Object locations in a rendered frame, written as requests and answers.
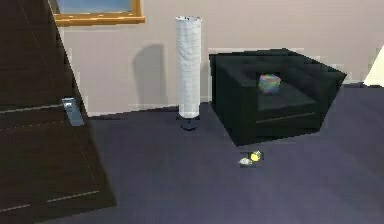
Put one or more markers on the small grey white object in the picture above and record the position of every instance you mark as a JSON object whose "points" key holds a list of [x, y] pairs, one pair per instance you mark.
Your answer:
{"points": [[245, 161]]}

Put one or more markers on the dark brown wooden door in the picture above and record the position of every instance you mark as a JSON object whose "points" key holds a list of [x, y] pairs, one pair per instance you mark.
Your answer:
{"points": [[36, 133]]}

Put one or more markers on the multicoloured cube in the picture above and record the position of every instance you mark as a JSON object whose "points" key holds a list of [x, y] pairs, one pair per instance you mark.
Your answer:
{"points": [[269, 84]]}

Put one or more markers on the wooden framed window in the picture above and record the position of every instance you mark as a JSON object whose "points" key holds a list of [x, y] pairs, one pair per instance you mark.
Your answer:
{"points": [[96, 10]]}

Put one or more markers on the yellow ball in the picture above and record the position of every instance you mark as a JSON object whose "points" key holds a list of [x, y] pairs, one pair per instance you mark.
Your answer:
{"points": [[255, 156]]}

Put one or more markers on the white cylindrical floor lamp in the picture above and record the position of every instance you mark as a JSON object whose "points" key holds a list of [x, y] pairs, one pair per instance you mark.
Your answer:
{"points": [[189, 66]]}

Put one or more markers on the black armchair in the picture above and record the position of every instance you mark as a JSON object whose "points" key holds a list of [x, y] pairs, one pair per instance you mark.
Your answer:
{"points": [[286, 103]]}

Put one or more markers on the cream pale lampshade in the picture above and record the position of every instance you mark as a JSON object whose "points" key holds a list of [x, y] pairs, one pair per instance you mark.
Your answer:
{"points": [[376, 71]]}

